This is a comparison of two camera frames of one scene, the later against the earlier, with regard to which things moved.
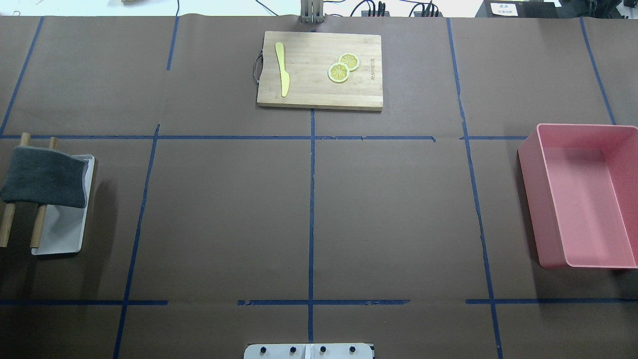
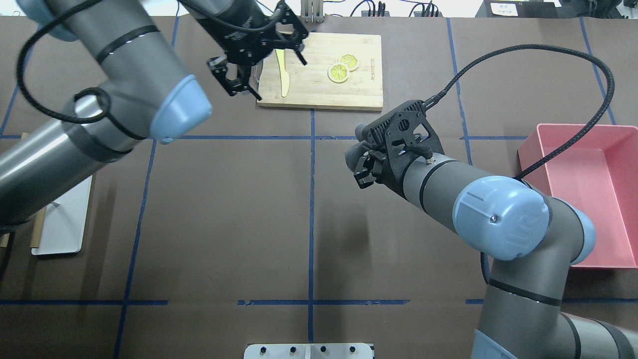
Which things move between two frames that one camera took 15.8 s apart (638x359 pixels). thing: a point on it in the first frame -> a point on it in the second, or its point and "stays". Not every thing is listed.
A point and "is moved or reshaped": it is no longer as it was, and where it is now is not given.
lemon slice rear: x=350 y=59 stays
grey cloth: x=40 y=176 is moved or reshaped
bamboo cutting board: x=308 y=57 stays
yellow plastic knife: x=284 y=75 stays
